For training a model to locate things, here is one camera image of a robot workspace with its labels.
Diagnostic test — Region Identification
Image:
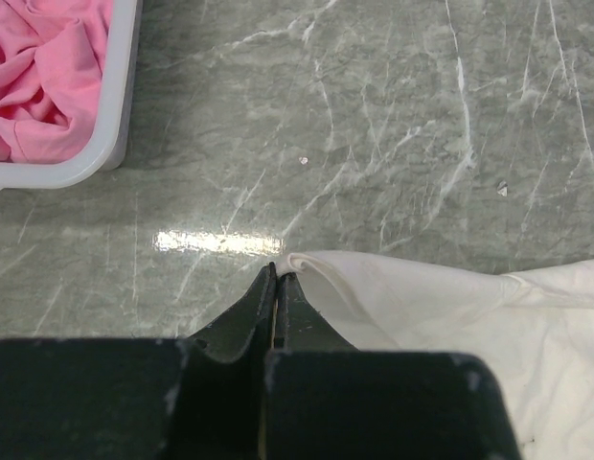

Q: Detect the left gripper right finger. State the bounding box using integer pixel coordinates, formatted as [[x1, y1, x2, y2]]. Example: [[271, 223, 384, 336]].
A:
[[263, 273, 520, 459]]

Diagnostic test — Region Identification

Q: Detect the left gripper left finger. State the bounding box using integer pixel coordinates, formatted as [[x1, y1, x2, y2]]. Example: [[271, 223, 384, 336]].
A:
[[0, 264, 277, 459]]

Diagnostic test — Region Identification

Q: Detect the cream white t shirt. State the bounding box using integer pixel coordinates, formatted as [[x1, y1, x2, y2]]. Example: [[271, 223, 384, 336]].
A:
[[277, 251, 594, 459]]

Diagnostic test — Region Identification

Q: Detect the white plastic laundry basket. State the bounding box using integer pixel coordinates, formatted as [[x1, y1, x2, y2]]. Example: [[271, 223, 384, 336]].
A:
[[0, 1, 143, 191]]

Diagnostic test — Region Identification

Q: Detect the pink t shirt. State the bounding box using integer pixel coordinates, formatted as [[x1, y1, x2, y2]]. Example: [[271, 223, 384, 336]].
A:
[[0, 1, 113, 164]]

